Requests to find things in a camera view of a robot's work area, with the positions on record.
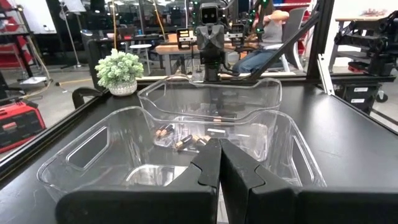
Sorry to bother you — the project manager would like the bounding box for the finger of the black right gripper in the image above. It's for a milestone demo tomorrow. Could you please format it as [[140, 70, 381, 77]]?
[[213, 60, 224, 82], [203, 60, 215, 82]]

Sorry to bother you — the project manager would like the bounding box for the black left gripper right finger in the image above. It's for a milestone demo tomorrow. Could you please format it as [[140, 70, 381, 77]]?
[[219, 138, 398, 224]]

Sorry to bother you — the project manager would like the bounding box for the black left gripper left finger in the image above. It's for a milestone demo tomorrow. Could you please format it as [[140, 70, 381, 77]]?
[[55, 138, 222, 224]]

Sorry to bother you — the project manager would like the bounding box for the clear plastic bin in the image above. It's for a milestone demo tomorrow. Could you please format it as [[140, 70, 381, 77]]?
[[137, 75, 283, 124], [36, 105, 327, 200]]

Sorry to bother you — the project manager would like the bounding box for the wooden table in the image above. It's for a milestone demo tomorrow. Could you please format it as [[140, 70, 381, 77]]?
[[335, 14, 389, 22], [154, 42, 246, 77]]

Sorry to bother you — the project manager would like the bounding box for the person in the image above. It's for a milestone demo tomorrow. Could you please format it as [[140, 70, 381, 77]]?
[[231, 9, 299, 75]]

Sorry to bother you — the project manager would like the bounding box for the white stool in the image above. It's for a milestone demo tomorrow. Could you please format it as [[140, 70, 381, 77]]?
[[129, 43, 153, 75]]

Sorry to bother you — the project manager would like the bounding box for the grey office chair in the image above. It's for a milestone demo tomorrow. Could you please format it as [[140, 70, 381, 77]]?
[[281, 6, 308, 71]]

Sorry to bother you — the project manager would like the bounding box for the green potted plant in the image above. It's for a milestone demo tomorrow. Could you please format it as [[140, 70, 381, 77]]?
[[95, 48, 145, 97]]

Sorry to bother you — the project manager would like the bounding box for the black equipment case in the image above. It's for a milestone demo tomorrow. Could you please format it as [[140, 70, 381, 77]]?
[[335, 82, 384, 116]]

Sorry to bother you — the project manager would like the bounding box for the black table clamp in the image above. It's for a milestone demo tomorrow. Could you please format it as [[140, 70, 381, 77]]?
[[71, 86, 103, 110]]

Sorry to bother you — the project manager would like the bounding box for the red black tool case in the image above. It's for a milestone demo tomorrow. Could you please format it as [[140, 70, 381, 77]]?
[[0, 99, 47, 155]]

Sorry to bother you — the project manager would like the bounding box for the black robot station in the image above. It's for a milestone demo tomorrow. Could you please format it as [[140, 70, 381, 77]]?
[[329, 11, 398, 78]]

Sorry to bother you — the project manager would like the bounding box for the red plastic storage bin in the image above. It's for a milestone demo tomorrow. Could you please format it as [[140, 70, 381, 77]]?
[[0, 43, 34, 68]]

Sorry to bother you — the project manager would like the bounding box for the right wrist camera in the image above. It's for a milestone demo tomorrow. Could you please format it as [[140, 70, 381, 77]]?
[[198, 2, 220, 26]]

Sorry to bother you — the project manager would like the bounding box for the yellow cable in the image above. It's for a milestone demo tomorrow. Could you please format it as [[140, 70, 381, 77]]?
[[152, 0, 167, 41]]

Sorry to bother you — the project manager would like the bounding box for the silver metal bracket bar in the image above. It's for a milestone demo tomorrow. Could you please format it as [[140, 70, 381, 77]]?
[[316, 53, 336, 96]]

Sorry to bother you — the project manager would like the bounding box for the black aluminium frame strut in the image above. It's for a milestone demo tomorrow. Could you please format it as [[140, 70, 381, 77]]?
[[247, 0, 336, 82]]

